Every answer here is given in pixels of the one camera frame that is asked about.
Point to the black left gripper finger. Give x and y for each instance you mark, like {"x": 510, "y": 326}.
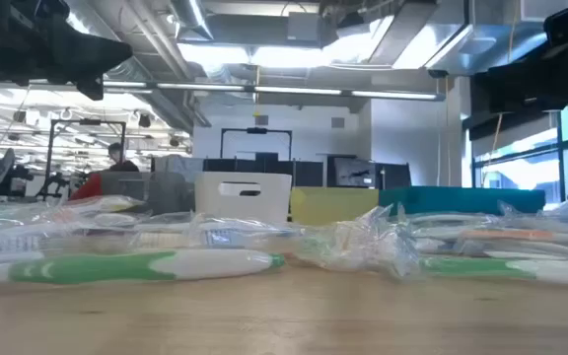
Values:
{"x": 106, "y": 51}

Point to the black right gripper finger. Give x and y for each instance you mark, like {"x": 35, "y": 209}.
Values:
{"x": 483, "y": 93}

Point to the black framed window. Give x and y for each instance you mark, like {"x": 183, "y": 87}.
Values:
{"x": 525, "y": 172}

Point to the teal plastic bin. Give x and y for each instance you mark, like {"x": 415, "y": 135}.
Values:
{"x": 461, "y": 199}

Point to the small red bin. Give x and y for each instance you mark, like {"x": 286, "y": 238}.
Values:
{"x": 89, "y": 190}

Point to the grey translucent bin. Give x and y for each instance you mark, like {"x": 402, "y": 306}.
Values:
{"x": 165, "y": 194}

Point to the green toothbrush in clear wrapper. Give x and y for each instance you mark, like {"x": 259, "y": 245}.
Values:
{"x": 466, "y": 267}
{"x": 92, "y": 268}

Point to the long ceiling light strip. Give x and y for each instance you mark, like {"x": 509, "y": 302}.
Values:
{"x": 299, "y": 91}

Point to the yellow plastic bin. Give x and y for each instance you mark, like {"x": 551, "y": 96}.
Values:
{"x": 333, "y": 204}

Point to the grey ceiling box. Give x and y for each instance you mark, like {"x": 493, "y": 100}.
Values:
{"x": 304, "y": 27}

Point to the blue toothbrush in clear wrapper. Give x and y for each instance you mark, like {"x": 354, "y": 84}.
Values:
{"x": 220, "y": 238}

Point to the white plastic bin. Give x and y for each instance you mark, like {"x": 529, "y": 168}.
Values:
{"x": 264, "y": 204}

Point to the silver rectangular air duct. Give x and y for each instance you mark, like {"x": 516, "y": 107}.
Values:
{"x": 486, "y": 44}

